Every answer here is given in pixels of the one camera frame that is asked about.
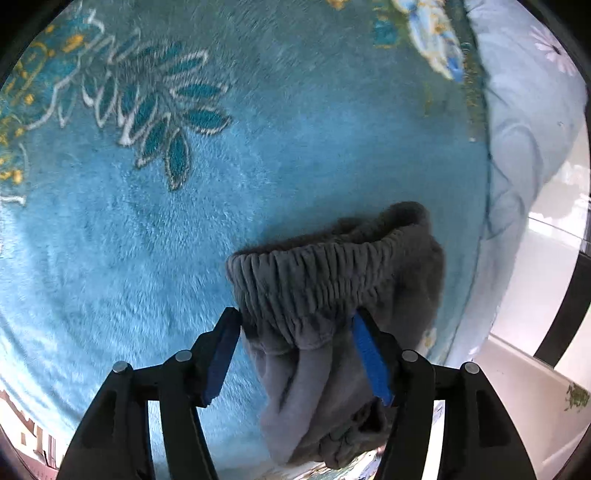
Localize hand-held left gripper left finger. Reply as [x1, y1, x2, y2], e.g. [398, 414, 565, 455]
[54, 306, 242, 480]

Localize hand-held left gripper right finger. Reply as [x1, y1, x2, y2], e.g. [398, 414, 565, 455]
[351, 307, 537, 480]

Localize grey fleece pants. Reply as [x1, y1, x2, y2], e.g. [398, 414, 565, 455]
[226, 201, 447, 469]

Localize teal floral plush blanket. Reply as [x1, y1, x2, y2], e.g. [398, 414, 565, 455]
[0, 0, 491, 480]

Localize light blue floral quilt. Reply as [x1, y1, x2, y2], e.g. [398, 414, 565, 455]
[464, 0, 586, 365]

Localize black metal frame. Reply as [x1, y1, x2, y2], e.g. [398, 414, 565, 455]
[534, 253, 591, 369]

